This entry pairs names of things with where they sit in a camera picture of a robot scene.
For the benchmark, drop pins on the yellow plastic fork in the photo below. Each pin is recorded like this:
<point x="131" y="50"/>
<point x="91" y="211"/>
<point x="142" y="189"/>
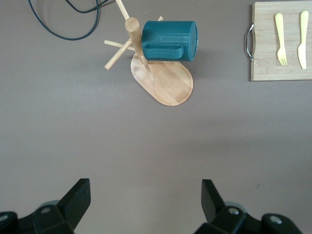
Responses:
<point x="280" y="29"/>

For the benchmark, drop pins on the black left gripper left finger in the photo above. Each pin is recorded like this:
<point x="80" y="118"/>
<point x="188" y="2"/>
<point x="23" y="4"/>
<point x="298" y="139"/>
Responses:
<point x="73" y="204"/>

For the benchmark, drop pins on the bamboo cutting board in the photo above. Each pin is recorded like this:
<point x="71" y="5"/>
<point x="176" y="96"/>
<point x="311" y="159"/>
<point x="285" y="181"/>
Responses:
<point x="268" y="48"/>

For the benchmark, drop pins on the wooden mug tree stand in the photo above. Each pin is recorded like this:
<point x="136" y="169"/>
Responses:
<point x="170" y="85"/>

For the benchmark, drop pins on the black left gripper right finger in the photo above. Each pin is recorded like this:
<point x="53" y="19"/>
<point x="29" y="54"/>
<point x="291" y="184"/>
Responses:
<point x="212" y="204"/>

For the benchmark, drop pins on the dark teal ribbed cup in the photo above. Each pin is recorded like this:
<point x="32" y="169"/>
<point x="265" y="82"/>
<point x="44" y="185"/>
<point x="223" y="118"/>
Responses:
<point x="165" y="34"/>

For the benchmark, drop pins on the yellow plastic knife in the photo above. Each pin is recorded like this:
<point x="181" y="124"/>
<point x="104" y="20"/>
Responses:
<point x="303" y="36"/>

